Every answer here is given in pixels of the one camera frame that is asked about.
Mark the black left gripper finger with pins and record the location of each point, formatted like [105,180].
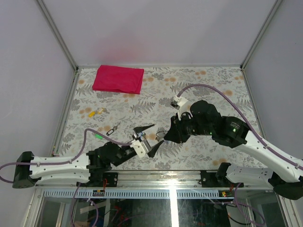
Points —
[140,129]
[154,149]

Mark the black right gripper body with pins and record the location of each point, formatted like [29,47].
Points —
[186,126]

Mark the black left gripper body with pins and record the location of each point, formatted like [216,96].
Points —
[129,151]

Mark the blue tagged key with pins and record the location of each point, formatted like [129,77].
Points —
[142,134]

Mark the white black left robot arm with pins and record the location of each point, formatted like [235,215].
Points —
[86,168]

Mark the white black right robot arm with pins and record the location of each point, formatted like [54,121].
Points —
[281,172]

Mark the black tagged key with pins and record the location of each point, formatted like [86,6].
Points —
[113,129]

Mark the green tagged key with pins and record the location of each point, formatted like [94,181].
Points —
[98,136]

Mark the folded pink cloth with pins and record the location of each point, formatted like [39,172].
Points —
[118,79]

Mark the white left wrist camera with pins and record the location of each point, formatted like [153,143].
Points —
[141,147]

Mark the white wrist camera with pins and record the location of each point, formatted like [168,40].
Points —
[181,104]
[141,147]

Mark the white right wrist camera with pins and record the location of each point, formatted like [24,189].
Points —
[181,104]

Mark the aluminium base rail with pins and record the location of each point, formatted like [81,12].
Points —
[131,179]

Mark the white slotted cable duct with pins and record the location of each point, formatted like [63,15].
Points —
[134,194]

